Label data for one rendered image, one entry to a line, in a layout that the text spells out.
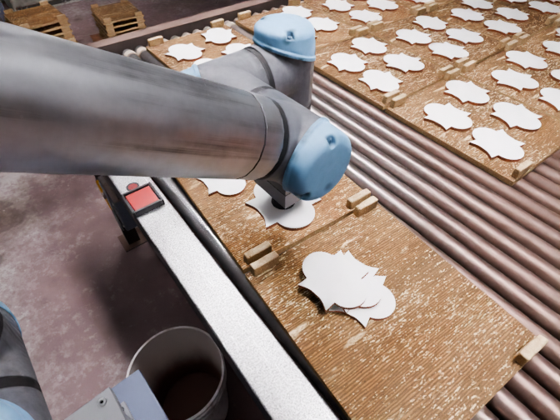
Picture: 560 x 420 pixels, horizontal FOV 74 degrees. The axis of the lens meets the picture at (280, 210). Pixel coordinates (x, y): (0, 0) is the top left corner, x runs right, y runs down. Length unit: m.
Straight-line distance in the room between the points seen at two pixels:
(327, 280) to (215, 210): 0.31
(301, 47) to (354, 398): 0.51
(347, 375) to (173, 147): 0.51
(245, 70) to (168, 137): 0.22
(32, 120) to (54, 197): 2.34
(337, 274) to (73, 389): 1.33
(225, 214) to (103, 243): 1.38
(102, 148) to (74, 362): 1.66
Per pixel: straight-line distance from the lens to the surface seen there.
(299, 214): 0.64
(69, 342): 1.92
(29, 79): 0.21
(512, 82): 1.48
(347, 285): 0.71
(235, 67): 0.44
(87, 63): 0.23
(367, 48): 1.53
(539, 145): 1.23
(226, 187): 0.89
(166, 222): 0.88
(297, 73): 0.48
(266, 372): 0.68
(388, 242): 0.81
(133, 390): 0.76
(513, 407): 0.75
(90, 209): 2.37
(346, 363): 0.67
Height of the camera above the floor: 1.56
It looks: 48 degrees down
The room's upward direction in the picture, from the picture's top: straight up
